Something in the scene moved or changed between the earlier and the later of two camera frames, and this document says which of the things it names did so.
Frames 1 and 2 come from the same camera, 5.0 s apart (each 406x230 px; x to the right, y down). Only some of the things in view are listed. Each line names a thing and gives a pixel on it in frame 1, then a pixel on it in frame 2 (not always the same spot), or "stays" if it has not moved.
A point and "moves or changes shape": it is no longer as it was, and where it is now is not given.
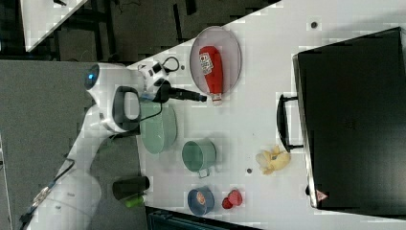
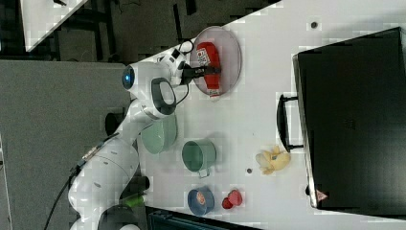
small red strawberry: (226, 203) stays
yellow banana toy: (272, 161) stays
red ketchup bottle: (211, 62) moves or changes shape
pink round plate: (231, 56) stays
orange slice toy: (200, 197) stays
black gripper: (166, 92) to (190, 73)
